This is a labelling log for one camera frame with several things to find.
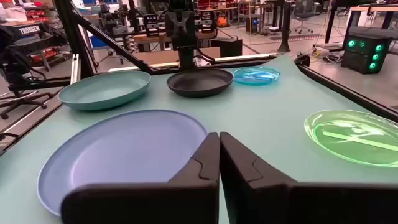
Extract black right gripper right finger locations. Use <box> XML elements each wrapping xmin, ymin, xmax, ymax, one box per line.
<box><xmin>220</xmin><ymin>131</ymin><xmax>398</xmax><ymax>224</ymax></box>

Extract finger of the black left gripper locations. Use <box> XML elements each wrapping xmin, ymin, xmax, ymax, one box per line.
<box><xmin>195</xmin><ymin>11</ymin><xmax>218</xmax><ymax>34</ymax></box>
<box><xmin>143</xmin><ymin>13</ymin><xmax>166</xmax><ymax>37</ymax></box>

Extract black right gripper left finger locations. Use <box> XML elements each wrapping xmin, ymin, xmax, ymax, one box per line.
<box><xmin>60</xmin><ymin>131</ymin><xmax>221</xmax><ymax>224</ymax></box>

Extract black plastic plate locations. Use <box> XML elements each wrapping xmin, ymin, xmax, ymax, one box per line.
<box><xmin>166</xmin><ymin>67</ymin><xmax>234</xmax><ymax>98</ymax></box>

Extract small clear blue plate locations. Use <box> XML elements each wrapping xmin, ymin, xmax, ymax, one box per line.
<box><xmin>232</xmin><ymin>66</ymin><xmax>281</xmax><ymax>86</ymax></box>

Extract deep teal plastic plate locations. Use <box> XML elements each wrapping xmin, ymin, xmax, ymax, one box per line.
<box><xmin>57</xmin><ymin>70</ymin><xmax>152</xmax><ymax>111</ymax></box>

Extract small clear green plate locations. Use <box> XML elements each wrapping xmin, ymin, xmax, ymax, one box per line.
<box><xmin>303</xmin><ymin>109</ymin><xmax>398</xmax><ymax>168</ymax></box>

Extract orange object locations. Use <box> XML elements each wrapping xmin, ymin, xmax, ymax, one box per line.
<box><xmin>216</xmin><ymin>11</ymin><xmax>231</xmax><ymax>28</ymax></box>

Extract brown desk top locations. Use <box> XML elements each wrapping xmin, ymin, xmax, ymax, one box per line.
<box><xmin>132</xmin><ymin>46</ymin><xmax>221</xmax><ymax>65</ymax></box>

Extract black box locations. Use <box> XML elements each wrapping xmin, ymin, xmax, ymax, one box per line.
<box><xmin>210</xmin><ymin>37</ymin><xmax>243</xmax><ymax>58</ymax></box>

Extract blue storage bin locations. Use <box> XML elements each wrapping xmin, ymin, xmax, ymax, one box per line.
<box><xmin>89</xmin><ymin>35</ymin><xmax>109</xmax><ymax>49</ymax></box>

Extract black column stand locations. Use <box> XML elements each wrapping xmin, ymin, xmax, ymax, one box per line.
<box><xmin>277</xmin><ymin>0</ymin><xmax>292</xmax><ymax>53</ymax></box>

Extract dark green round bowl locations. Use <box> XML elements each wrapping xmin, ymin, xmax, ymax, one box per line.
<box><xmin>36</xmin><ymin>108</ymin><xmax>208</xmax><ymax>217</ymax></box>

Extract silver aluminium bar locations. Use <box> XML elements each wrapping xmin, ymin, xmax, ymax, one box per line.
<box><xmin>70</xmin><ymin>53</ymin><xmax>81</xmax><ymax>85</ymax></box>

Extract grey office chair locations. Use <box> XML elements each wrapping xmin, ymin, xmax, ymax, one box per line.
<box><xmin>291</xmin><ymin>0</ymin><xmax>315</xmax><ymax>34</ymax></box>

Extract black Trossen labelled equipment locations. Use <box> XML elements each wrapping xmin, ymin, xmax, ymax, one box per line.
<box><xmin>0</xmin><ymin>22</ymin><xmax>68</xmax><ymax>91</ymax></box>

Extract black office chair base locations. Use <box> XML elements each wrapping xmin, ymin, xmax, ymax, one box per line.
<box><xmin>0</xmin><ymin>90</ymin><xmax>56</xmax><ymax>121</ymax></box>

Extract black computer tower green lights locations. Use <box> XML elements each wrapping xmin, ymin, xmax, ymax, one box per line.
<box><xmin>340</xmin><ymin>26</ymin><xmax>393</xmax><ymax>75</ymax></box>

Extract wooden workbench black legs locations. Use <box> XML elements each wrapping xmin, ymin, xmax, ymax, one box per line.
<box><xmin>325</xmin><ymin>2</ymin><xmax>398</xmax><ymax>44</ymax></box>

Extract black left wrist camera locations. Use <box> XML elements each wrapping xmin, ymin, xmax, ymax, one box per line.
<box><xmin>167</xmin><ymin>0</ymin><xmax>196</xmax><ymax>12</ymax></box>

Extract black metal table frame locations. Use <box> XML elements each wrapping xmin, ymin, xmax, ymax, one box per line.
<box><xmin>0</xmin><ymin>0</ymin><xmax>398</xmax><ymax>156</ymax></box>

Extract floor power strip with cables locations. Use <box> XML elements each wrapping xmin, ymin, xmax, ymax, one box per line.
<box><xmin>313</xmin><ymin>49</ymin><xmax>343</xmax><ymax>64</ymax></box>

